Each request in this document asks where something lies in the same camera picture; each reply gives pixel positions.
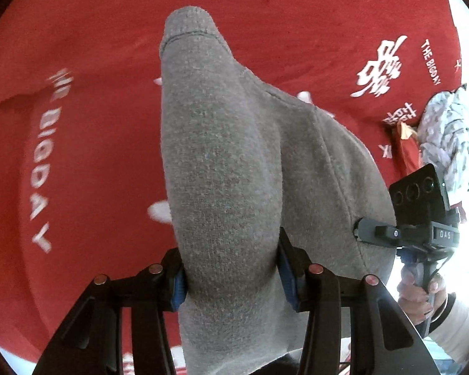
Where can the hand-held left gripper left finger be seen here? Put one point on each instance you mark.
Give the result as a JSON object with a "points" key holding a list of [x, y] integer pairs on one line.
{"points": [[178, 291]]}

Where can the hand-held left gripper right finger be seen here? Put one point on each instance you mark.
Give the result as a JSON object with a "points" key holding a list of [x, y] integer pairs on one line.
{"points": [[288, 281]]}

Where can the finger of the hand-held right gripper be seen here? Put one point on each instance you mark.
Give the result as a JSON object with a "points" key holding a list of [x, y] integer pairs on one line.
{"points": [[375, 232]]}

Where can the grey knit sweater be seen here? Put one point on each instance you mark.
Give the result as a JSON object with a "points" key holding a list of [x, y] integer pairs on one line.
{"points": [[222, 172]]}

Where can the person's right forearm white sleeve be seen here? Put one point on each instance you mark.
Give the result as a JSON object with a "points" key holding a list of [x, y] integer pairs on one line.
{"points": [[463, 328]]}

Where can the person's right hand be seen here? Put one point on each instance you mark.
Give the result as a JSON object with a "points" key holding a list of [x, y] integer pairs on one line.
{"points": [[418, 300]]}

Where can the red gold-trimmed cloth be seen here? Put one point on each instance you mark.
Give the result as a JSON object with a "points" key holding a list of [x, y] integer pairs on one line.
{"points": [[408, 152]]}

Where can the white grey patterned cloth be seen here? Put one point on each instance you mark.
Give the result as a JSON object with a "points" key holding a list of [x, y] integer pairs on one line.
{"points": [[449, 140]]}

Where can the red printed blanket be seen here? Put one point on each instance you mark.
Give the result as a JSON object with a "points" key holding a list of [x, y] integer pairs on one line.
{"points": [[101, 132]]}

